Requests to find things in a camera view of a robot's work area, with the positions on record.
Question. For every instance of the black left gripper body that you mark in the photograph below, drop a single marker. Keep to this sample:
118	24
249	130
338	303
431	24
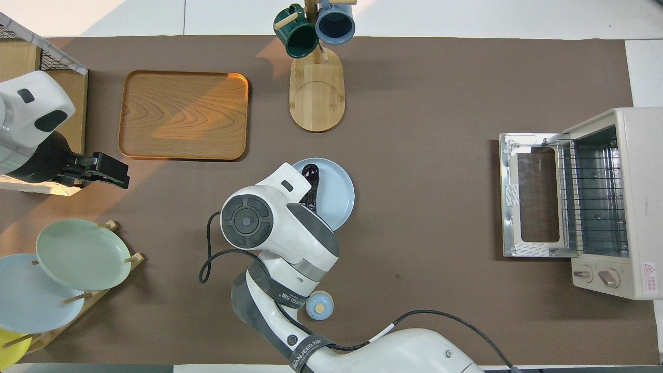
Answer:
98	166

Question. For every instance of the glass oven door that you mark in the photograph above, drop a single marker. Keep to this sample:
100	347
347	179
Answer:
510	197

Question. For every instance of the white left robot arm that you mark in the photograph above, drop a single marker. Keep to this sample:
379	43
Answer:
31	114

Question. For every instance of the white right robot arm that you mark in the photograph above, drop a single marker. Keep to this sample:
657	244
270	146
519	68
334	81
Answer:
290	238

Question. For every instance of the silver oven knob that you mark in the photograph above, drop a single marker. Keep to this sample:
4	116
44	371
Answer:
608	278
582	274

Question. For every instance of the cream toaster oven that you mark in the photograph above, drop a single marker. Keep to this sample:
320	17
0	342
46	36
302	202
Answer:
642	207

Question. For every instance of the pale green plate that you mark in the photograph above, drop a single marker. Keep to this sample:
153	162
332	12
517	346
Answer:
83	254

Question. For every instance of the wooden plate rack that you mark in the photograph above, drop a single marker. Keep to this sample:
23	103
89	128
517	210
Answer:
135	259

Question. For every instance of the wooden serving tray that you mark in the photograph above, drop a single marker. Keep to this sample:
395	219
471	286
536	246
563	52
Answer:
184	116

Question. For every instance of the light blue racked plate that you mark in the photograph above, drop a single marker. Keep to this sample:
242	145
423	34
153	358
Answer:
31	300

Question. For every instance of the wooden two-tier shelf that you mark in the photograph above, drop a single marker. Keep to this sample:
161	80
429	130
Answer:
20	59

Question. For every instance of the yellow plate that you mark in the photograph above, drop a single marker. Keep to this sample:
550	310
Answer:
10	352

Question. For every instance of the wooden mug tree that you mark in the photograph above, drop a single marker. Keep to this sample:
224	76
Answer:
316	98

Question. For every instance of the dark green mug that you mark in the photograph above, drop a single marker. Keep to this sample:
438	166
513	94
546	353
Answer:
298	39

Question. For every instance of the blue lid with wooden knob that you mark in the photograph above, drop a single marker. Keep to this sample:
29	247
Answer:
319	306

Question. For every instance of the blue mug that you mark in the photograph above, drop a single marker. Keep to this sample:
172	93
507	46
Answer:
335	26

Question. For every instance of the brown table mat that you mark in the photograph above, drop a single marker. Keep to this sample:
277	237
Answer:
440	233

